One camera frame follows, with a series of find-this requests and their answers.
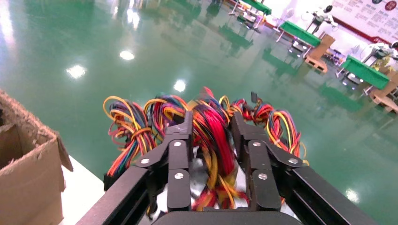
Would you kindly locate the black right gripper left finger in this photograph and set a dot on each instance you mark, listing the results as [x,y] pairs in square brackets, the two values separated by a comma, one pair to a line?
[178,174]

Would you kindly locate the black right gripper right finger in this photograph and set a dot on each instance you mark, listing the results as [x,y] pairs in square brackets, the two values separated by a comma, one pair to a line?
[262,186]

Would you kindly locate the wooden pallet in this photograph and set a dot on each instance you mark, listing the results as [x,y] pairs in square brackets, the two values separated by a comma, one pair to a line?
[385,102]
[317,63]

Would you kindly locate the worn cardboard box with dividers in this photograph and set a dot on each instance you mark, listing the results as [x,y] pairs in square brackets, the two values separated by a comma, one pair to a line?
[28,174]

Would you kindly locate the green cloth table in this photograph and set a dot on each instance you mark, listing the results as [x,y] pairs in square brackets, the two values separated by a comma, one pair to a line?
[256,6]
[365,71]
[298,32]

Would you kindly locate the white robot with black head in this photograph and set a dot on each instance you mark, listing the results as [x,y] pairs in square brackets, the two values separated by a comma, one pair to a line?
[323,17]

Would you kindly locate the white wall poster board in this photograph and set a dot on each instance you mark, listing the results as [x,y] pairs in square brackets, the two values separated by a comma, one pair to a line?
[367,15]

